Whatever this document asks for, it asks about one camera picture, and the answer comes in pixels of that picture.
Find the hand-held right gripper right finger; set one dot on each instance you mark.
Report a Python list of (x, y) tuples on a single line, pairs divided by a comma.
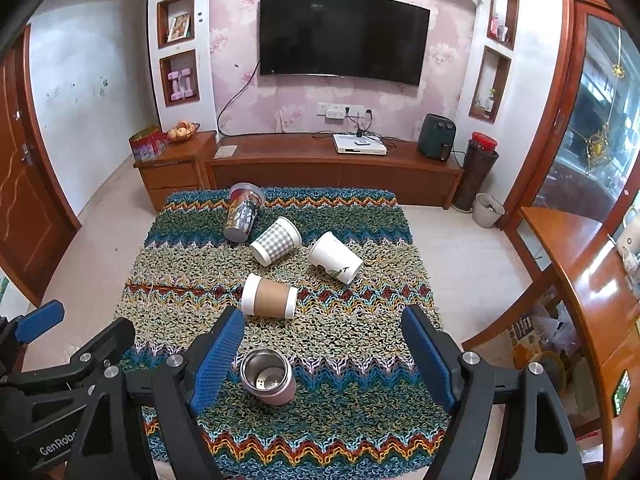
[(430, 360)]

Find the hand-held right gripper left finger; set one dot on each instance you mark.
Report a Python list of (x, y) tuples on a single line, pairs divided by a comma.
[(215, 360)]

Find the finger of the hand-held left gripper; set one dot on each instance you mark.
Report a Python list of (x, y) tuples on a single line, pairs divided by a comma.
[(107, 342), (40, 317)]

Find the pink steel cup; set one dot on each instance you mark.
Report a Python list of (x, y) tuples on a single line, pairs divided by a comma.
[(280, 394)]

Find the white cup with brown sleeve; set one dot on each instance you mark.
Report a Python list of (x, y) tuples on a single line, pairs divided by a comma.
[(272, 297)]

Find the grey checked paper cup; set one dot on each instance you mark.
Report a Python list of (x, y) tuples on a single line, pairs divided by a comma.
[(275, 242)]

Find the white paper cup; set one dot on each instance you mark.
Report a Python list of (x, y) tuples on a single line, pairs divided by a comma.
[(332, 255)]

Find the tall dark printed cup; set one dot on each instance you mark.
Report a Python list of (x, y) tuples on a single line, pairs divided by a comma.
[(242, 215)]

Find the colourful knitted table cloth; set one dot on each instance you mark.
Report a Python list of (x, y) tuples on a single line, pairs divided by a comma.
[(350, 400)]

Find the plastic bags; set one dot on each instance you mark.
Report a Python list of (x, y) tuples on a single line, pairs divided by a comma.
[(555, 335)]

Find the brown wooden door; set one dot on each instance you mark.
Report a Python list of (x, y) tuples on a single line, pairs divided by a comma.
[(25, 185)]

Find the white waste bin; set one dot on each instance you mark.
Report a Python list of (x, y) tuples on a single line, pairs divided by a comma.
[(487, 212)]

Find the small wooden drawer cabinet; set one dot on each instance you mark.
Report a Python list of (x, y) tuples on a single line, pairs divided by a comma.
[(170, 175)]

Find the glossy wooden counter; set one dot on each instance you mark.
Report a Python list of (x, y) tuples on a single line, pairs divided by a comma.
[(600, 300)]

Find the tall dark bin red lid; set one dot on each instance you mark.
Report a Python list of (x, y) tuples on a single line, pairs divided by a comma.
[(477, 175)]

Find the red tin box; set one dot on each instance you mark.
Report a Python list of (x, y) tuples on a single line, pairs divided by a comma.
[(147, 146)]

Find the white card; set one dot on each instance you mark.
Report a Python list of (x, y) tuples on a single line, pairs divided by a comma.
[(226, 151)]

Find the long wooden television cabinet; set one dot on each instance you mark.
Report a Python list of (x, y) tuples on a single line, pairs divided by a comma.
[(325, 167)]

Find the bowl of fruit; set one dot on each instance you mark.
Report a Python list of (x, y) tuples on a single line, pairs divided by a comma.
[(181, 132)]

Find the dark green air fryer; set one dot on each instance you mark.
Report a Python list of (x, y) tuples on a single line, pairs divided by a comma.
[(436, 137)]

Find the white set-top box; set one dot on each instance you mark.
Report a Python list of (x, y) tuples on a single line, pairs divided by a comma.
[(357, 149)]

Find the white appliance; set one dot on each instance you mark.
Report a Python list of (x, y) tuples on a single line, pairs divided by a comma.
[(627, 250)]

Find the wooden framed glass door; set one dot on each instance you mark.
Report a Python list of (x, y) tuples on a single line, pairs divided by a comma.
[(550, 135)]

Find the small potted plant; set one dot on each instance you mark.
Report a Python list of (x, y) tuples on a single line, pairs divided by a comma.
[(489, 102)]

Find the pink dumbbell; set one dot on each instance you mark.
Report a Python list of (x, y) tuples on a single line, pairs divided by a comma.
[(175, 85), (187, 85)]

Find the gold hanging ornament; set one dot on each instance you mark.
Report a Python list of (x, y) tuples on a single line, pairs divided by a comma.
[(598, 142)]

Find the framed picture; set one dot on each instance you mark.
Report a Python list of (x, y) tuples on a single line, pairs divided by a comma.
[(179, 27)]

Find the white niche shelf column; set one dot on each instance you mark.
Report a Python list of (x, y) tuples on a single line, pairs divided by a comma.
[(480, 35), (202, 35)]

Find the black flat television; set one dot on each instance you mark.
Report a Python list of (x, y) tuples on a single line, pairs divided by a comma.
[(345, 35)]

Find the white wall sockets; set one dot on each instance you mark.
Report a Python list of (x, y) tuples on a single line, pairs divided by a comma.
[(334, 112)]

